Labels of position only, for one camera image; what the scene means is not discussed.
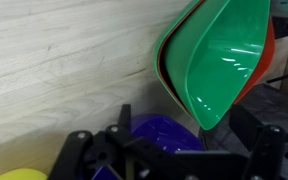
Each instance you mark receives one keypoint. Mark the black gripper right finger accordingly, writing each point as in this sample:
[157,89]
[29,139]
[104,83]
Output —
[267,144]

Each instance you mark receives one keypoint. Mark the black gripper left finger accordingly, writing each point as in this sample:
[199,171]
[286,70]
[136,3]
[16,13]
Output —
[135,158]

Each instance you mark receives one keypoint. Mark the green plastic bowl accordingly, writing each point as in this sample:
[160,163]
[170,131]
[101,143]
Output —
[212,52]

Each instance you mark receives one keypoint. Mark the yellow plastic bowl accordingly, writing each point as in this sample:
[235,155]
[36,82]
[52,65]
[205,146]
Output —
[23,174]

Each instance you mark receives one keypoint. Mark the blue plastic bowl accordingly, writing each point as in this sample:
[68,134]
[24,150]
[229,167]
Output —
[163,131]

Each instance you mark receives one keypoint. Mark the green bottom bowl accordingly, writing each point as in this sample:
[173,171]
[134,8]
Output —
[160,44]

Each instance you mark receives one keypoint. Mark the dark grey fabric bin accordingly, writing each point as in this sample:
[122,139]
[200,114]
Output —
[266,102]

